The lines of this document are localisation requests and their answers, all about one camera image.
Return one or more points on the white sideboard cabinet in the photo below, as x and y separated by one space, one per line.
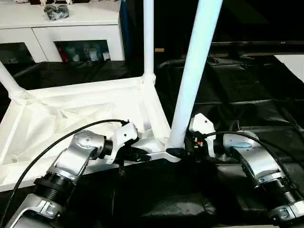
71 31

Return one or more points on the white polka dot object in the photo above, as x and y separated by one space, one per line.
20 1

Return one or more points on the black glossy mat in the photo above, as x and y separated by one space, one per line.
249 83

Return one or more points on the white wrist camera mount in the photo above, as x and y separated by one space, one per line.
202 123
126 134

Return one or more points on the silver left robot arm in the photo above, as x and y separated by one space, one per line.
78 147

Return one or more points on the small white jar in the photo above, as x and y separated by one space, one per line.
76 57
106 56
93 55

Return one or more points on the small white figurine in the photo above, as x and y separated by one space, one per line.
42 2
69 2

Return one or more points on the small yellow label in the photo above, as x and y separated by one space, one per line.
159 50

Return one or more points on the black framed plaque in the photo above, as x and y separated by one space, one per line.
34 2

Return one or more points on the white plastic table leg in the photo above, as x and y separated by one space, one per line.
9 80
148 35
197 59

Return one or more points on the bag of black parts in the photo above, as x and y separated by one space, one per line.
57 12

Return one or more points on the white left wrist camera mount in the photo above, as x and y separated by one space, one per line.
126 134

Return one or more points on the white plastic table top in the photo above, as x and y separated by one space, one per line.
59 99

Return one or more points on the red bottle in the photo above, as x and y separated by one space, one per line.
64 57

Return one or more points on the white flat panel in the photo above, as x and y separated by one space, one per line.
294 66

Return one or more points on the long black bar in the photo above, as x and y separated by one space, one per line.
249 43

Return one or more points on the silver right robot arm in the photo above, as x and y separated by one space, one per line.
256 159

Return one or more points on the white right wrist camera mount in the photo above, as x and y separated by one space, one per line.
202 123

